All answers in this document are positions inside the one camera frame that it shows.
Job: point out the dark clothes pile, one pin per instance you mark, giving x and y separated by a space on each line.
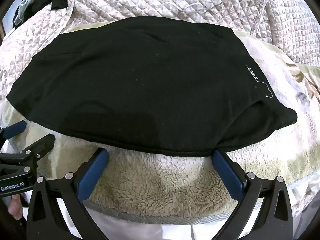
26 1

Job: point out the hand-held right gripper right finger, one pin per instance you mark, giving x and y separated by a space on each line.
228 176

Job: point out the person's left hand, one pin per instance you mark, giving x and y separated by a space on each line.
15 206

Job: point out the fleece flower print blanket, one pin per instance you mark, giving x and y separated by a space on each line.
155 190

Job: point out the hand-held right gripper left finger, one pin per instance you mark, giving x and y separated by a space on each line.
92 173

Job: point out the black pants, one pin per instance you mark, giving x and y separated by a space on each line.
140 85

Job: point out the white bed sheet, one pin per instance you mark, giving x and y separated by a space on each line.
170 231

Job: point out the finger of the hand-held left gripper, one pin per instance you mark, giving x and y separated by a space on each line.
15 130
41 143

